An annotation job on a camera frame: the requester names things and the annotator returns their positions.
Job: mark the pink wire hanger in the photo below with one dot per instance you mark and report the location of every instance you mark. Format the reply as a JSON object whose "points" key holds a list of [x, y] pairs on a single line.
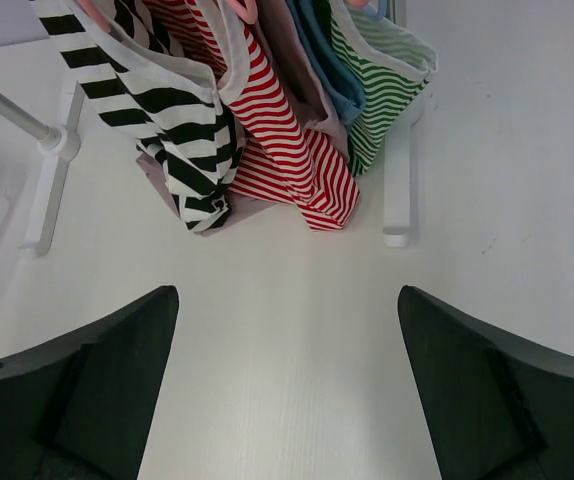
{"points": [[95, 14], [246, 10]]}

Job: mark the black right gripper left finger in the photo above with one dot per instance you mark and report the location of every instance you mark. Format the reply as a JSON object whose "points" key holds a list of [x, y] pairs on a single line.
{"points": [[80, 406]]}

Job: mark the blue wire hanger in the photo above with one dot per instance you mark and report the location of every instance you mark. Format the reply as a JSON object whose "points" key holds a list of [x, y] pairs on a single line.
{"points": [[375, 10]]}

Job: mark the white metal clothes rack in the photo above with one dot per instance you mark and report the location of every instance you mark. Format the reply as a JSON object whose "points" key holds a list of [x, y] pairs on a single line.
{"points": [[399, 185]]}

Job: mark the green white striped tank top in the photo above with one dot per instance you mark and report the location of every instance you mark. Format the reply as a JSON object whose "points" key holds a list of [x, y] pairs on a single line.
{"points": [[392, 65]]}

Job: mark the blue tank top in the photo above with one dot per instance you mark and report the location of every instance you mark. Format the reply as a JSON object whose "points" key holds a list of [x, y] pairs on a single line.
{"points": [[313, 24]]}

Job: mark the black white striped tank top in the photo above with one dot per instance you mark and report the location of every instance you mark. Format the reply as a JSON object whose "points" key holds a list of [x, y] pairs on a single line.
{"points": [[140, 82]]}

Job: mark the red white striped tank top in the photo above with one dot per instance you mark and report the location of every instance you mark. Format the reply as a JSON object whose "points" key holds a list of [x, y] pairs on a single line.
{"points": [[282, 162]]}

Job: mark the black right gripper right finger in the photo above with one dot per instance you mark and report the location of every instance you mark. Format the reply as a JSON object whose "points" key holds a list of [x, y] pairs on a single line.
{"points": [[497, 406]]}

